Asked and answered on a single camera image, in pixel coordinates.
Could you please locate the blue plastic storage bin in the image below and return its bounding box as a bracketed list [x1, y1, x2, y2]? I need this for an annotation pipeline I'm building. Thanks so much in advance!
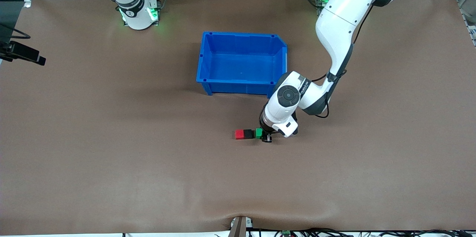
[196, 31, 289, 99]

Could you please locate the metal table clamp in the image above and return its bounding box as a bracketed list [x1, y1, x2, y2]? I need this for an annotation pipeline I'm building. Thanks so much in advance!
[230, 216, 254, 237]

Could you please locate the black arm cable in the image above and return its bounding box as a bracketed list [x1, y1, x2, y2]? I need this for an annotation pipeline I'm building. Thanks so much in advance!
[312, 4, 373, 119]
[10, 29, 31, 40]

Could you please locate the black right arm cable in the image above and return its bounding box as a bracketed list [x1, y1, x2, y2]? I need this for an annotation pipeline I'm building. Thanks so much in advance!
[10, 29, 31, 40]

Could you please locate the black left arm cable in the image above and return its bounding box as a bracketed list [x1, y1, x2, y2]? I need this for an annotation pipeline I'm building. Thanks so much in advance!
[312, 4, 373, 119]

